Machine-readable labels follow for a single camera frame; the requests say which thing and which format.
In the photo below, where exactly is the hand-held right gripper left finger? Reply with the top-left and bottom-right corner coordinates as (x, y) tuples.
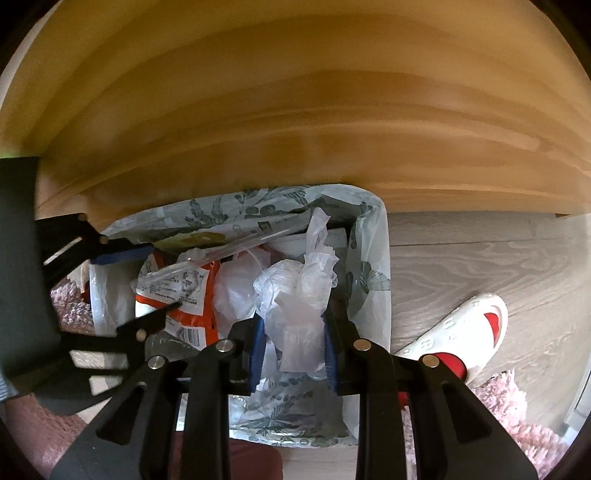
(51, 316), (266, 480)

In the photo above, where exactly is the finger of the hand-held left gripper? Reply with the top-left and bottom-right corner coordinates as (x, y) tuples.
(36, 212), (156, 288)
(58, 301), (184, 386)

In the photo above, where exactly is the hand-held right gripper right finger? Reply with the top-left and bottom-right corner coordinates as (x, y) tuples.
(323, 311), (540, 480)

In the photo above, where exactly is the orange red snack packet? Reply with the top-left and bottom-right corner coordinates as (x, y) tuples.
(134, 251), (220, 347)

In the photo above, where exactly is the white plastic bag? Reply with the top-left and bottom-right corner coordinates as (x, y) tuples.
(253, 208), (340, 379)

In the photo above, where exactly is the small clear plastic wrapper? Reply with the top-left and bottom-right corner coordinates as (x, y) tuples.
(182, 225), (300, 271)

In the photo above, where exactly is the floral lined trash bin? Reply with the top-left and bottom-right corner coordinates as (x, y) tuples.
(90, 184), (393, 448)

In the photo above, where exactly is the person's left leg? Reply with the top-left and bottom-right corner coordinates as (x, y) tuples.
(0, 284), (100, 478)

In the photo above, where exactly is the person's leg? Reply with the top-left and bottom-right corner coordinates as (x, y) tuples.
(402, 369), (571, 480)
(0, 284), (100, 478)

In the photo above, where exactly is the maroon cloth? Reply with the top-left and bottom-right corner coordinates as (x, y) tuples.
(171, 434), (283, 480)

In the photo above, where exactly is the white red slipper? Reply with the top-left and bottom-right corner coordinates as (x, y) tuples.
(392, 293), (509, 386)

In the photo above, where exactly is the person's right leg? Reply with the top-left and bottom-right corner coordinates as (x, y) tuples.
(402, 369), (571, 480)

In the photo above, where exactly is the wooden bed frame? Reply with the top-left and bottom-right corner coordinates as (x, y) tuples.
(0, 0), (591, 232)

